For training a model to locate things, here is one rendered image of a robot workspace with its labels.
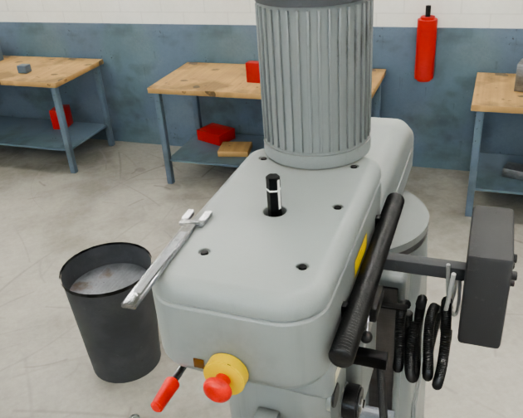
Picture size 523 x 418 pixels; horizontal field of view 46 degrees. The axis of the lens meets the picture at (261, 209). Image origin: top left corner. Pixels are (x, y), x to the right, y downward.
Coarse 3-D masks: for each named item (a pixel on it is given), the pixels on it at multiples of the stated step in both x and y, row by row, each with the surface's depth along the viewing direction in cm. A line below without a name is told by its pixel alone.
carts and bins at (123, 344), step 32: (96, 256) 334; (128, 256) 336; (64, 288) 301; (96, 288) 319; (128, 288) 298; (96, 320) 303; (128, 320) 307; (96, 352) 318; (128, 352) 317; (160, 352) 344
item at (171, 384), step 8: (184, 368) 93; (176, 376) 91; (168, 384) 89; (176, 384) 90; (160, 392) 88; (168, 392) 88; (160, 400) 87; (168, 400) 88; (152, 408) 87; (160, 408) 86
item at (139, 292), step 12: (192, 216) 95; (204, 216) 94; (180, 228) 91; (192, 228) 91; (180, 240) 88; (168, 252) 85; (156, 264) 83; (168, 264) 84; (144, 276) 81; (156, 276) 81; (144, 288) 78; (132, 300) 76
